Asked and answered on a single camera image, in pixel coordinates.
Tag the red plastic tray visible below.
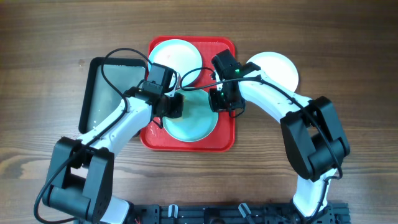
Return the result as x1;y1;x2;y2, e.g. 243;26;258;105
140;35;236;152

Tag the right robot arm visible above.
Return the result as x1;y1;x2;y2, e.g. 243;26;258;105
209;50;350;223

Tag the light blue plate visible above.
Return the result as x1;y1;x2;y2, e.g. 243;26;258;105
149;39;203;77
163;90;218;142

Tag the light blue plate top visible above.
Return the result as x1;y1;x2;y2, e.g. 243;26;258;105
149;39;203;77

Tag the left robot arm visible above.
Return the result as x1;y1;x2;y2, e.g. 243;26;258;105
34;63;183;223

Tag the black water tray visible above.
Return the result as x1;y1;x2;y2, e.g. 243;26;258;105
78;57;146;134

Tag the white plate front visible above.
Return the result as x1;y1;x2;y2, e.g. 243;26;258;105
247;52;299;92

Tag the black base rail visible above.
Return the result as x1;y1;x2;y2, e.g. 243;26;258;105
125;202;351;224

